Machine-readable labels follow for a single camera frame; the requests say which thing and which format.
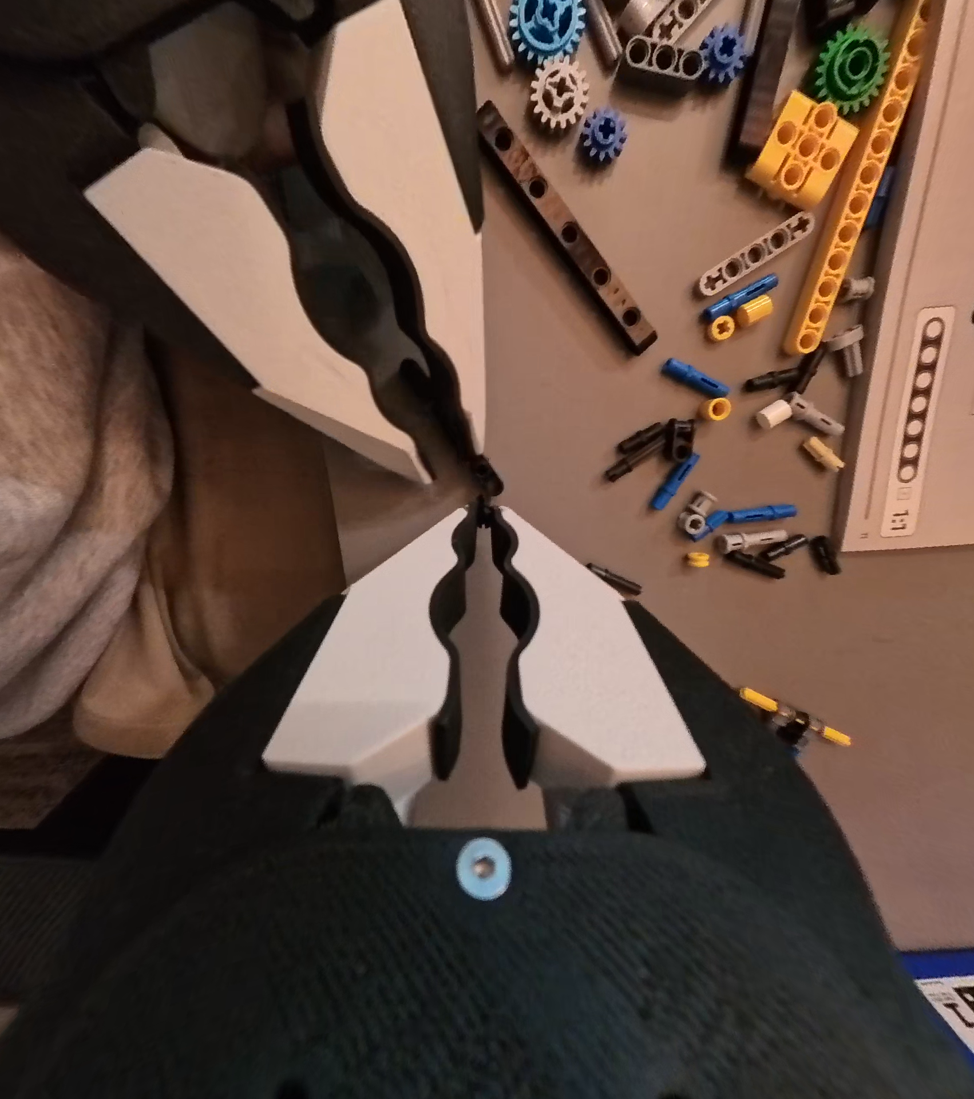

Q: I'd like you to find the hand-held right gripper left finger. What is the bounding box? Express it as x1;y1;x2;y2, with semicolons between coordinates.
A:
262;502;488;827

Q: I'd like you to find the dark brown lego beam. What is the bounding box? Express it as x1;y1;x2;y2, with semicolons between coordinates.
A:
731;0;801;168

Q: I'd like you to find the yellow perforated lego block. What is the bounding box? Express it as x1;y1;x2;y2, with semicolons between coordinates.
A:
749;90;859;205

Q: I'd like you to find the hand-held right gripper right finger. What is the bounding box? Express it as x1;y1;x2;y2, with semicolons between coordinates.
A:
487;505;707;831

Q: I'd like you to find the large light blue lego gear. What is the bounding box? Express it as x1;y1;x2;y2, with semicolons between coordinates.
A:
508;0;587;61

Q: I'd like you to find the yellow axle lego assembly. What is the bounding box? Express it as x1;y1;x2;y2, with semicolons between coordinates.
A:
738;687;851;757

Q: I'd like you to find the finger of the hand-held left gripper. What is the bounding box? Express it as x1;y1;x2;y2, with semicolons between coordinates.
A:
315;0;488;469
84;148;481;484

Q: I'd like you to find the dark grey three-hole lego beam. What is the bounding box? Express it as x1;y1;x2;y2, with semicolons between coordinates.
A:
624;34;707;78

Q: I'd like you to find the grey lego axle rod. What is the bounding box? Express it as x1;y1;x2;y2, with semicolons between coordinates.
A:
474;0;516;70
585;0;623;65

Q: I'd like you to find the long yellow lego beam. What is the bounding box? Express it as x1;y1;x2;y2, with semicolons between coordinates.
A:
783;0;943;357

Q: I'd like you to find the blue board with printed tag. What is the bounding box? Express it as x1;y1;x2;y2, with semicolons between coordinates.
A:
899;948;974;1099

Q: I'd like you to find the lego instruction booklet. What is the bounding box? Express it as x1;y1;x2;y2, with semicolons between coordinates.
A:
834;0;974;552

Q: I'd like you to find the small black lego pin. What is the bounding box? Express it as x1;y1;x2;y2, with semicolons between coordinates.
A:
472;455;505;527

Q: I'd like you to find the long black lego beam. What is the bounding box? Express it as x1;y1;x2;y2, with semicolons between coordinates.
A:
477;101;658;355

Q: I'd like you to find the grey lego gear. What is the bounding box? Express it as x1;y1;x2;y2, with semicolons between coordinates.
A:
530;58;588;130

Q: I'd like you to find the blue lego axle pin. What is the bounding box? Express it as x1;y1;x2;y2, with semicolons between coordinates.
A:
704;275;778;321

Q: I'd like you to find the small dark blue lego gear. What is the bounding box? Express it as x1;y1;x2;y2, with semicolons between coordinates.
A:
702;26;750;82
581;109;628;164

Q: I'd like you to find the light grey lego liftarm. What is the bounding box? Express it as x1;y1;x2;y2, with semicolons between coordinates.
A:
624;0;715;39

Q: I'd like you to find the thin grey lego liftarm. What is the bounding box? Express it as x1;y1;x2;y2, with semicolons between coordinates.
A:
697;212;816;299

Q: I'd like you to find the green lego gear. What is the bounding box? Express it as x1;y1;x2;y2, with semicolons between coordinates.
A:
813;26;892;117

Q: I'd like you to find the long blue lego pin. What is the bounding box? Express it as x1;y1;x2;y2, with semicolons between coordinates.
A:
706;504;797;529

